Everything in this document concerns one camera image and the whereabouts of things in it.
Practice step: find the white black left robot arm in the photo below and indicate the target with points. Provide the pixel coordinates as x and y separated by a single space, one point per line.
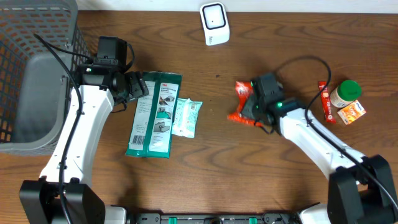
63 193

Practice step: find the green capped white jar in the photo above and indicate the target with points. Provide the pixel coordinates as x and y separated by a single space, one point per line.
345 93

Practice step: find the green white package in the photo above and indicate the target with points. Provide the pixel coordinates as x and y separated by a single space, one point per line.
152 125

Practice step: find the red snack bag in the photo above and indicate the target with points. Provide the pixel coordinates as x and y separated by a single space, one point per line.
326 103
244 91

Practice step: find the light blue tissue pack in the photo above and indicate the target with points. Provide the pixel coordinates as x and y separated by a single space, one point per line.
186 115

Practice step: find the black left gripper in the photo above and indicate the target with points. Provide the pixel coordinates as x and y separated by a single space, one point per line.
138 83

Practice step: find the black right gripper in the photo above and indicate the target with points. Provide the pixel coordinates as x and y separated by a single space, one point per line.
252 102

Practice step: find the orange tissue pack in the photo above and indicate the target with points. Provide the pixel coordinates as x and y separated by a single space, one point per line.
351 112

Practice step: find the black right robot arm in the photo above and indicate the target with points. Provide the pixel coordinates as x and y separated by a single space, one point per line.
360 188

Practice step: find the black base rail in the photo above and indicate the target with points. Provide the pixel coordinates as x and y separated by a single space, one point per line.
266 218

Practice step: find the white barcode scanner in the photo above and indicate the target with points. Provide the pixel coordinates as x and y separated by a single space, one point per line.
215 23

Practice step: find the grey plastic mesh basket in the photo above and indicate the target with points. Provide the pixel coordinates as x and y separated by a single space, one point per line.
39 40

